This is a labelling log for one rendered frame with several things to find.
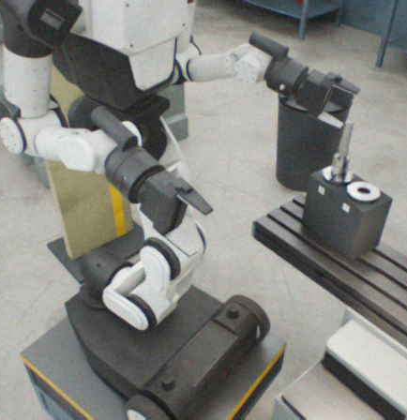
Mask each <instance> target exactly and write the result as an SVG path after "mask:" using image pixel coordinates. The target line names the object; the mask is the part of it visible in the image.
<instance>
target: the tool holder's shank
mask: <svg viewBox="0 0 407 420"><path fill-rule="evenodd" d="M353 129H354V121H351V120H346V122H345V127H344V131H343V136H342V138H341V141H340V146H339V150H338V152H337V154H338V157H339V158H347V157H348V156H349V148H350V141H351V138H352V133H353Z"/></svg>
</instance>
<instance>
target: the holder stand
mask: <svg viewBox="0 0 407 420"><path fill-rule="evenodd" d="M331 167H332V166H330V167H327V168H325V169H322V170H320V171H318V172H315V173H312V174H311V175H310V176H309V184H308V190H307V196H305V202H304V208H303V214H302V219H301V221H302V222H303V223H304V224H307V225H308V226H309V227H310V228H311V229H313V230H314V231H315V232H316V233H318V234H319V235H320V236H321V237H322V238H323V239H324V240H325V241H327V242H328V243H329V244H330V245H332V246H333V247H334V248H336V249H337V250H338V251H339V252H340V253H342V254H343V255H344V256H345V257H347V258H349V259H350V260H352V259H354V258H356V257H358V256H360V255H361V254H363V253H365V252H367V251H369V250H371V249H373V248H375V247H377V246H378V244H379V241H380V238H381V235H382V231H383V229H384V226H385V224H386V221H387V217H388V214H389V211H390V208H391V204H392V201H393V198H392V197H390V196H389V195H387V194H386V193H384V192H383V191H381V190H380V189H378V188H377V187H376V186H374V185H372V184H370V183H368V182H367V181H365V180H364V179H362V178H361V177H359V176H358V175H356V174H354V173H353V172H352V171H351V170H348V173H346V176H345V177H344V178H335V177H333V176H332V175H331V174H330V172H331Z"/></svg>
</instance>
